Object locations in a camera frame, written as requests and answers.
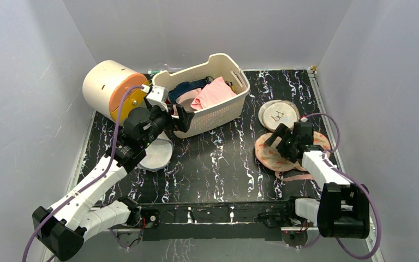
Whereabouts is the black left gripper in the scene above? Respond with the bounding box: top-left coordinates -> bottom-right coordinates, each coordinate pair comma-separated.
141,97 -> 194,148

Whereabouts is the floral mesh laundry bag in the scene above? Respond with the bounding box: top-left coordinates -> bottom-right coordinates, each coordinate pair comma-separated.
254,132 -> 342,185

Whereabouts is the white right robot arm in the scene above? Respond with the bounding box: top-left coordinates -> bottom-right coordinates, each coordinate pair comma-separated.
264,122 -> 370,239

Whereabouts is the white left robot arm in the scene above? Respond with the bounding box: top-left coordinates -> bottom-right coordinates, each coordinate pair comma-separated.
30,105 -> 195,261

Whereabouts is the round white embroidered laundry bag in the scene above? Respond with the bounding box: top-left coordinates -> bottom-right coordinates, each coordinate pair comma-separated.
258,100 -> 300,132

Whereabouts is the white mesh laundry bag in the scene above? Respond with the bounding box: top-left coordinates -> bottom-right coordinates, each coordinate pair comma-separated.
138,132 -> 173,171

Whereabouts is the navy blue bra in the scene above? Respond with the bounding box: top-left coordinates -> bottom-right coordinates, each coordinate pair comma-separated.
168,76 -> 214,104

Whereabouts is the cream perforated laundry basket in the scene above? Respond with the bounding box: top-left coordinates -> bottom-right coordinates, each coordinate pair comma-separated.
151,53 -> 250,139

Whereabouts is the green white marker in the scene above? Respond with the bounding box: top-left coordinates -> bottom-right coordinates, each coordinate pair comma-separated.
147,70 -> 160,75

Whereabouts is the pink garment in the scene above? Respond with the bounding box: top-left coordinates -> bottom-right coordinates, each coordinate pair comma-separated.
190,76 -> 236,111

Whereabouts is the white cylindrical drawer cabinet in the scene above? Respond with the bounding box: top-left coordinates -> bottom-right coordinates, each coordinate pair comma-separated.
82,60 -> 149,125

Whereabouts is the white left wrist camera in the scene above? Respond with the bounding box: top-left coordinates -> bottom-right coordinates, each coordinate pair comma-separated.
146,85 -> 169,112

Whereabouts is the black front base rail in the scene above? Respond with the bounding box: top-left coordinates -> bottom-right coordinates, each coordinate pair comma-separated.
104,201 -> 304,242

